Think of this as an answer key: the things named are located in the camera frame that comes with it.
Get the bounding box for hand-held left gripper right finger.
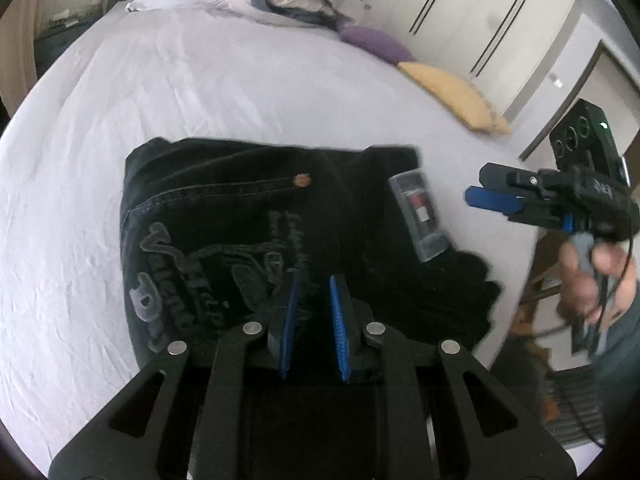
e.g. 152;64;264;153
327;274;573;480

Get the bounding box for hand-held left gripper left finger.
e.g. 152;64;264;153
47;270;303;480

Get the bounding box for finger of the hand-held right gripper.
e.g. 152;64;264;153
478;162;543;192
464;185;568;233

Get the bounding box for black denim pants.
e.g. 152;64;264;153
119;136;502;383

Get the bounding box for person's right forearm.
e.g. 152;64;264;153
594;280;640;443

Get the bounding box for person's right hand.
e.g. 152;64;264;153
556;232;640;322

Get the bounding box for brown framed door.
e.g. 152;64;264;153
517;40;640;162

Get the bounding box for yellow pillow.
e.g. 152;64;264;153
397;61;514;136

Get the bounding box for white wardrobe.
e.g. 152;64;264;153
350;0;586;123

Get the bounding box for purple pillow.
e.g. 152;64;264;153
340;24;415;64

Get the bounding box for bed with grey headboard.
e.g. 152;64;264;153
0;0;541;476

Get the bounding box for grey nightstand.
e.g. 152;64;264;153
34;2;108;48

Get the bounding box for black cable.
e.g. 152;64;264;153
515;237;637;448

